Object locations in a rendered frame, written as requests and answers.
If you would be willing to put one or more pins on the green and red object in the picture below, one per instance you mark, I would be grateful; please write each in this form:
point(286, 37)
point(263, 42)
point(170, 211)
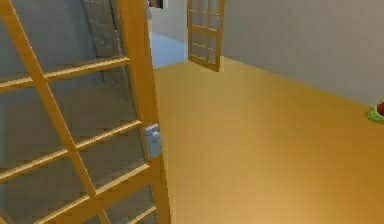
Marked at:
point(378, 113)

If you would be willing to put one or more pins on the wooden glass-paned room door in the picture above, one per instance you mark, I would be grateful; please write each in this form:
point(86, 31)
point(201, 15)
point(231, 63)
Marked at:
point(141, 83)
point(205, 33)

